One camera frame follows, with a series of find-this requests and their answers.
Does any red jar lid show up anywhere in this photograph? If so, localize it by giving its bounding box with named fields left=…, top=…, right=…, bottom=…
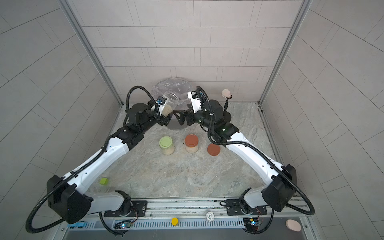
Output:
left=207, top=144, right=221, bottom=156

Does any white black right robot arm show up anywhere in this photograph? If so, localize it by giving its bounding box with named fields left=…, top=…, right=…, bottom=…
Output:
left=173, top=99, right=298, bottom=212

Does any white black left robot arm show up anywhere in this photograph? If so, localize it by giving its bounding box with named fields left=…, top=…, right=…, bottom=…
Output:
left=47, top=102, right=172, bottom=224

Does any red lidded rice jar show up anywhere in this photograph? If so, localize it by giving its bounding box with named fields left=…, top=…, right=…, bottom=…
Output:
left=185, top=134, right=199, bottom=154

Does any green lidded rice jar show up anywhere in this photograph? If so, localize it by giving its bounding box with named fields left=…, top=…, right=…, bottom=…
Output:
left=159, top=136, right=175, bottom=156

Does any metal mesh waste bin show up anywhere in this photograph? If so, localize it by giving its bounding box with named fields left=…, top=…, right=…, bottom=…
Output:
left=167, top=112, right=188, bottom=131

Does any clear plastic bin liner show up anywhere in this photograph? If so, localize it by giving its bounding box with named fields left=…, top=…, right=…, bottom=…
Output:
left=151, top=78, right=194, bottom=110

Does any black microphone stand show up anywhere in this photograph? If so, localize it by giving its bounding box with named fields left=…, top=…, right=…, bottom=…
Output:
left=220, top=98, right=232, bottom=122

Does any small green cube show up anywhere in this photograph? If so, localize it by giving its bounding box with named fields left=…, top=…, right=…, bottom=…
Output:
left=99, top=178, right=109, bottom=186

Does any aluminium corner profile left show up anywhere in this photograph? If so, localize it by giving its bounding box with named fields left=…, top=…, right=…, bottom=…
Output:
left=58, top=0, right=124, bottom=107

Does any aluminium corner profile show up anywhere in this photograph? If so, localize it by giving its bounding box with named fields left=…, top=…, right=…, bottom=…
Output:
left=259, top=0, right=312, bottom=106
left=58, top=0, right=124, bottom=107

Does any yellow round button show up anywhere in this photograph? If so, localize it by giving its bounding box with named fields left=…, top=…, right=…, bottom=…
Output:
left=171, top=218, right=179, bottom=226

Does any left circuit board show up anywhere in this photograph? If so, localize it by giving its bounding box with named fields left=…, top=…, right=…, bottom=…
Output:
left=114, top=220, right=134, bottom=230

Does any circuit board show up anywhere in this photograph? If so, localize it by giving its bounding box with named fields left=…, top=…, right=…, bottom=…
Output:
left=114, top=220, right=134, bottom=230
left=243, top=218, right=264, bottom=235

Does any right circuit board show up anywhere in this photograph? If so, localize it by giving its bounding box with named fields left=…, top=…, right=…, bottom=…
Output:
left=243, top=218, right=264, bottom=235

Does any pink round pad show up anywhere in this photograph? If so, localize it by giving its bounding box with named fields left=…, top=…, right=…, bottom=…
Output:
left=286, top=219, right=302, bottom=232

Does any aluminium corner profile right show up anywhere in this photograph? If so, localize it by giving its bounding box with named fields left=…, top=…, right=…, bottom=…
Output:
left=259, top=0, right=312, bottom=106

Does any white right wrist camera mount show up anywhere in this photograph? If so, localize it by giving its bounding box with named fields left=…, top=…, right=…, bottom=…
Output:
left=188, top=91, right=202, bottom=113

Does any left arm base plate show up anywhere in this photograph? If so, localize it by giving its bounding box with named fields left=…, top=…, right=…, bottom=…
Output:
left=103, top=201, right=148, bottom=218

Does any aluminium rail frame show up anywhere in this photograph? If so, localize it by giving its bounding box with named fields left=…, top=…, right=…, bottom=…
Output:
left=50, top=196, right=319, bottom=240

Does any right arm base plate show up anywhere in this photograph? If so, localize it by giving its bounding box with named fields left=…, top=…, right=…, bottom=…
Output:
left=220, top=199, right=268, bottom=216

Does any black left corrugated cable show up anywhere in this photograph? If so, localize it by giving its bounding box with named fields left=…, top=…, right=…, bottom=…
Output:
left=25, top=85, right=161, bottom=234

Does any black corrugated cable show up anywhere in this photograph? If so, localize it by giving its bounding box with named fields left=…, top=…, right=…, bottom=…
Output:
left=25, top=85, right=161, bottom=234
left=195, top=86, right=316, bottom=216

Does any black right corrugated cable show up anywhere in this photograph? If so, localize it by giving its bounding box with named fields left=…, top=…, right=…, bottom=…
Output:
left=195, top=86, right=316, bottom=216

